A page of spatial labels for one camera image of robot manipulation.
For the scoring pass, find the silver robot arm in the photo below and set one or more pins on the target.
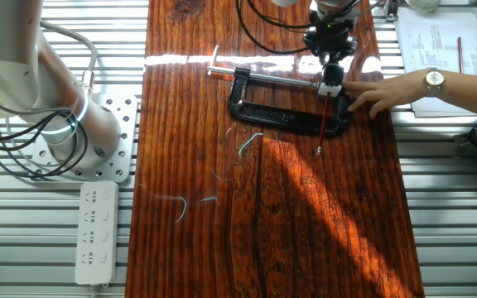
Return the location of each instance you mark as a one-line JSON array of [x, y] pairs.
[[11, 74]]

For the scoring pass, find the black C-clamp with steel screw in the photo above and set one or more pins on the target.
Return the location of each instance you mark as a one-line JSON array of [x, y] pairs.
[[263, 113]]

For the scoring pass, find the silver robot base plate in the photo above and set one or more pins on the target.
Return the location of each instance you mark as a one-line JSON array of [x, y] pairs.
[[126, 124]]

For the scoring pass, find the brown wooden board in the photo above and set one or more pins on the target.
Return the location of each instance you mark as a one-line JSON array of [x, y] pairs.
[[222, 232]]

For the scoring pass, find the bare person forearm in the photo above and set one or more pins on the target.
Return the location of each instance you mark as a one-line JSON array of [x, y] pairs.
[[466, 89]]

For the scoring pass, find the printed white paper sheets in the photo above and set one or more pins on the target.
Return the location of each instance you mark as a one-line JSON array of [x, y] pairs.
[[429, 41]]

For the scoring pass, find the silver wristwatch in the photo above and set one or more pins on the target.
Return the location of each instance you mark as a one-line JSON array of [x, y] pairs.
[[434, 78]]

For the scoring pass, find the bare person hand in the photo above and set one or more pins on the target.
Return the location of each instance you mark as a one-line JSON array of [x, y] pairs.
[[391, 91]]

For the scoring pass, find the white power strip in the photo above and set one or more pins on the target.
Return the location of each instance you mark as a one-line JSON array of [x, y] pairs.
[[97, 232]]

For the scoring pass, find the red pen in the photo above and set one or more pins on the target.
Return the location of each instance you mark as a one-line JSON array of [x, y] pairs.
[[460, 54]]

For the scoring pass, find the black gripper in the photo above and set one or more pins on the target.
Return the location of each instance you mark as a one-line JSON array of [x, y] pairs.
[[329, 39]]

